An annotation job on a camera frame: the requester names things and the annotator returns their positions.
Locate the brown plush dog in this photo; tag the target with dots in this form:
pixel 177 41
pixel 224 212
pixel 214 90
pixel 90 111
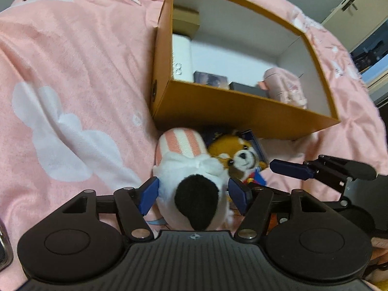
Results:
pixel 233 154

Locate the beige door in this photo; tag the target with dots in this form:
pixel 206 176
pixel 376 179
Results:
pixel 354 15

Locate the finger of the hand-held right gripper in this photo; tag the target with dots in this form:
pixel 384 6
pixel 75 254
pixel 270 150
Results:
pixel 288 168
pixel 348 166

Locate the black flat box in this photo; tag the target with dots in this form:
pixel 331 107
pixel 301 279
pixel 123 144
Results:
pixel 247 89

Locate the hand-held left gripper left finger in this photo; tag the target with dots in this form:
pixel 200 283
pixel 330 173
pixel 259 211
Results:
pixel 150 194

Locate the white striped plush toy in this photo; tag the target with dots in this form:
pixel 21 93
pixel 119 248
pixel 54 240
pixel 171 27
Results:
pixel 188 169

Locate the dark shelf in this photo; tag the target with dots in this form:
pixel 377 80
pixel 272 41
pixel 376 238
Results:
pixel 371 51

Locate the dark object with metal edge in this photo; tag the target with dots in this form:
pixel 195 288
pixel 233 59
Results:
pixel 4 245

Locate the pale pink plush toy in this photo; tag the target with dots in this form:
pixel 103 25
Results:
pixel 286 88

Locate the small tan box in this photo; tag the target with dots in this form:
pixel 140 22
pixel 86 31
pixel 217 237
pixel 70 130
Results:
pixel 185 21

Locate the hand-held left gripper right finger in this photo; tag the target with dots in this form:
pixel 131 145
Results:
pixel 239 194

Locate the pink printed blanket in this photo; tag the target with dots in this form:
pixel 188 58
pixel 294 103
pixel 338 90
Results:
pixel 75 75

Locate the orange cardboard box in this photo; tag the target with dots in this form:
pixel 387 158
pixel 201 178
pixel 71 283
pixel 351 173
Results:
pixel 227 112

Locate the white box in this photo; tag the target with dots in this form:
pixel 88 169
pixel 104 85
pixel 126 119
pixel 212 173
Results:
pixel 182 55

